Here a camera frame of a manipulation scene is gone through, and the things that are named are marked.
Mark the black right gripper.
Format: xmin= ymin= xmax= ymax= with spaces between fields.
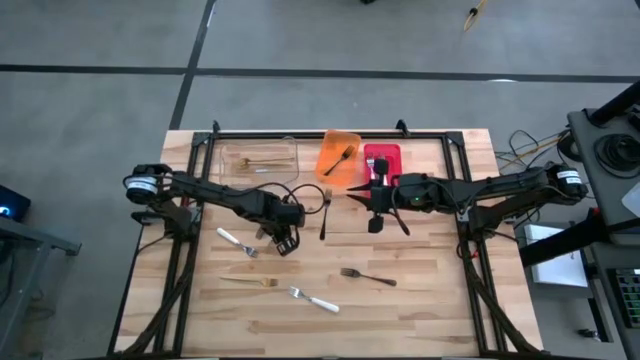
xmin=347 ymin=158 xmax=439 ymax=234

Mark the clear plastic bin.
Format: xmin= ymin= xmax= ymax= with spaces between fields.
xmin=218 ymin=135 xmax=301 ymax=187

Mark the red translucent plastic bin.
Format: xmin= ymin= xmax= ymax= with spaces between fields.
xmin=363 ymin=142 xmax=404 ymax=187

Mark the orange plastic bin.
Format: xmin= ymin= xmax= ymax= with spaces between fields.
xmin=314 ymin=129 xmax=364 ymax=188

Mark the black stand beam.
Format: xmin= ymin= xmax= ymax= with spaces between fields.
xmin=518 ymin=207 xmax=609 ymax=268

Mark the white box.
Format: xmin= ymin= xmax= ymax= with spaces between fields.
xmin=523 ymin=223 xmax=590 ymax=289

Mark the grey equipment cart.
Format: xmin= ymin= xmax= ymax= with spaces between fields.
xmin=567 ymin=107 xmax=640 ymax=247

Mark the dark grey desk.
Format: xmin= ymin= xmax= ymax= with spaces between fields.
xmin=579 ymin=239 xmax=640 ymax=360

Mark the grey metal desk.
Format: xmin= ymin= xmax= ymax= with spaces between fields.
xmin=0 ymin=215 xmax=83 ymax=359

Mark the black pole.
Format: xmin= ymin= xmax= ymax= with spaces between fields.
xmin=587 ymin=79 xmax=640 ymax=127

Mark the white paper sheet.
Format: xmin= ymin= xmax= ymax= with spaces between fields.
xmin=621 ymin=180 xmax=640 ymax=219

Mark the black computer tower blue light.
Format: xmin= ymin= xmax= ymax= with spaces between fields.
xmin=0 ymin=184 xmax=32 ymax=224

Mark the black button panel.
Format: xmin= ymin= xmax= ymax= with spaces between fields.
xmin=613 ymin=268 xmax=640 ymax=329

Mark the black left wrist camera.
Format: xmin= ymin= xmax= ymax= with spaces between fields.
xmin=276 ymin=233 xmax=301 ymax=258

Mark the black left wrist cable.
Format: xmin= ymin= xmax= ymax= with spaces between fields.
xmin=287 ymin=183 xmax=327 ymax=216

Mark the yellow floor cable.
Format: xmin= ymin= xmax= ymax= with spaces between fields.
xmin=499 ymin=134 xmax=570 ymax=170

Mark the yellow-handled tool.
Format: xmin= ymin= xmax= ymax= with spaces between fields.
xmin=462 ymin=0 xmax=489 ymax=33

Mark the black floor cable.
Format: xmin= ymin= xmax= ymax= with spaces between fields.
xmin=507 ymin=128 xmax=577 ymax=201

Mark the black cable coil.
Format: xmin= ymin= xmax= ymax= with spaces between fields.
xmin=593 ymin=133 xmax=640 ymax=180

